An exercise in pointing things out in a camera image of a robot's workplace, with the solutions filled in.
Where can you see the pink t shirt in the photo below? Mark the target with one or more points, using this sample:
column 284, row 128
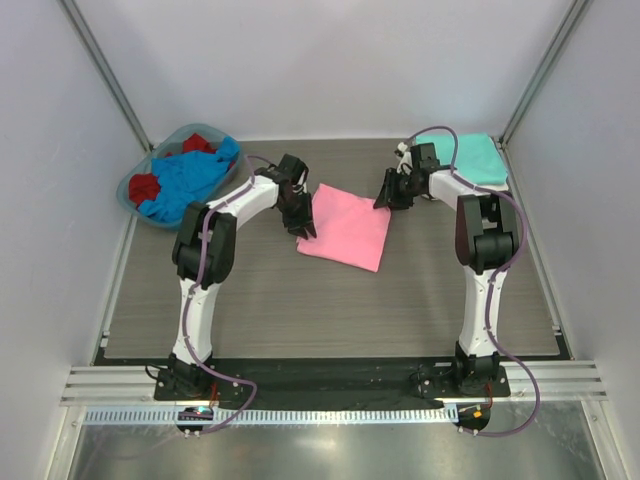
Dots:
column 349, row 229

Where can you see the red t shirt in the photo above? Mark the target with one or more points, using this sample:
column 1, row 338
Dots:
column 143, row 185

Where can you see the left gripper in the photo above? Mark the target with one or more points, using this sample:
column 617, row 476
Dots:
column 296, row 210

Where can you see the blue t shirt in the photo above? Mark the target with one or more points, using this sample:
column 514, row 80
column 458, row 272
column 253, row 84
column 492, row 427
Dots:
column 186, row 178

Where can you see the right aluminium frame post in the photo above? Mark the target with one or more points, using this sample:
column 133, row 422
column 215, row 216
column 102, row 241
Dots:
column 570, row 21

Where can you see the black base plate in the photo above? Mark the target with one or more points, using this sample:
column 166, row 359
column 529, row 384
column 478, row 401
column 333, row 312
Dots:
column 299, row 382

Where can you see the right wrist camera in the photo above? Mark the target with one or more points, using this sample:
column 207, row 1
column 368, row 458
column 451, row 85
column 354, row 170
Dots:
column 403, row 154

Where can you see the teal folded t shirt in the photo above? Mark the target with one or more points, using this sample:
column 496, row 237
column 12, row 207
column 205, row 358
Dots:
column 477, row 159

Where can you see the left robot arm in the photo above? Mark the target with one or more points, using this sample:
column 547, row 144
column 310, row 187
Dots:
column 204, row 254

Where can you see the slotted cable duct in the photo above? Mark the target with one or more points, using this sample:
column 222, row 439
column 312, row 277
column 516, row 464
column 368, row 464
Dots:
column 197, row 416

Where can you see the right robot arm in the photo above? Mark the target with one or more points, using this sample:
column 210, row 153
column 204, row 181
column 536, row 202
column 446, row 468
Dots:
column 486, row 238

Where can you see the blue plastic basket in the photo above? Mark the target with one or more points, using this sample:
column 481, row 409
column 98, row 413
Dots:
column 212, row 135

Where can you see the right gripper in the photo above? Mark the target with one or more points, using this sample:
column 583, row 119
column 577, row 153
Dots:
column 395, row 187

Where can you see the white folded t shirt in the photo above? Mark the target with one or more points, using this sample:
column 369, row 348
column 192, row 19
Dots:
column 439, row 181

